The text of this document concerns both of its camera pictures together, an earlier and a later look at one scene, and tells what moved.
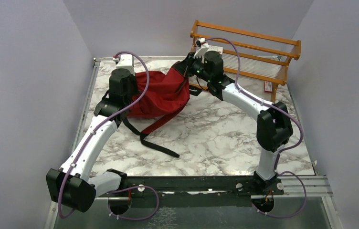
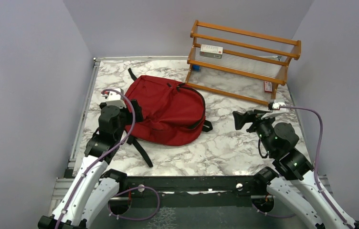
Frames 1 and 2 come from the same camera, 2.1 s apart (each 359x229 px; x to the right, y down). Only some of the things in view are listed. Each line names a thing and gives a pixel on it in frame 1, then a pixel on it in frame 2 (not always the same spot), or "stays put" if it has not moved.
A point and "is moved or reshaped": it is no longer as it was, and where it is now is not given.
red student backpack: [156, 98] is moved or reshaped
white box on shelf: [214, 48] stays put
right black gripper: [186, 64] to [255, 115]
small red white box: [268, 86] stays put
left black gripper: [133, 78] to [139, 115]
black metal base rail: [130, 184] stays put
